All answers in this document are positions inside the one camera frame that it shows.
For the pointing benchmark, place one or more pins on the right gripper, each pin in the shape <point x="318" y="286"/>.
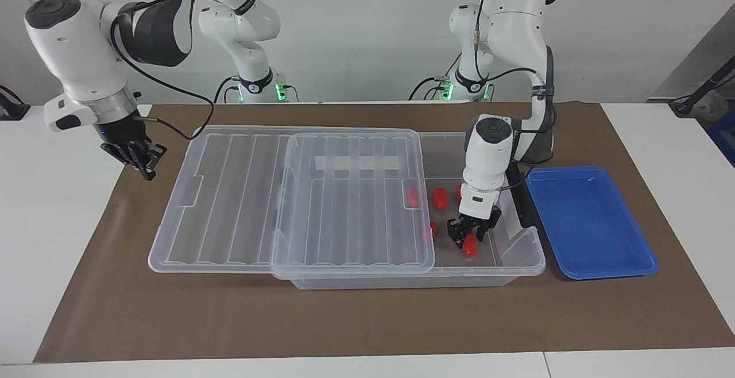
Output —
<point x="120" y="128"/>

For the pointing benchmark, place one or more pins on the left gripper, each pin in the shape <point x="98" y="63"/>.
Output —
<point x="479" y="223"/>

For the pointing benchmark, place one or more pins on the red block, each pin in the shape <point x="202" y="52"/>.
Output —
<point x="440" y="197"/>
<point x="471" y="246"/>
<point x="413" y="197"/>
<point x="459" y="193"/>
<point x="433" y="228"/>

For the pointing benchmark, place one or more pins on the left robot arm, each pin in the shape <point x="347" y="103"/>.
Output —
<point x="517" y="27"/>

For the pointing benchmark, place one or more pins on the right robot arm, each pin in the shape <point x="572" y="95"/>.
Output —
<point x="80" y="50"/>

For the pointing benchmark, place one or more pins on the clear plastic box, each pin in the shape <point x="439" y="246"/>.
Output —
<point x="402" y="274"/>

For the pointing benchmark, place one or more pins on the black bar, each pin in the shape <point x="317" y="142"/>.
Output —
<point x="521" y="200"/>

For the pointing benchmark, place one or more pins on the clear plastic lid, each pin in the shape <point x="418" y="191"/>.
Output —
<point x="241" y="205"/>

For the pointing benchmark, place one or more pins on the blue plastic tray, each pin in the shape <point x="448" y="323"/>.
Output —
<point x="588" y="223"/>

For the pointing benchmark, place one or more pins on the black stand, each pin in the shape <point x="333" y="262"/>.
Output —
<point x="11" y="105"/>
<point x="703" y="88"/>

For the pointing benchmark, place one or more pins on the blue crate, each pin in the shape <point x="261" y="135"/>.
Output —
<point x="724" y="137"/>

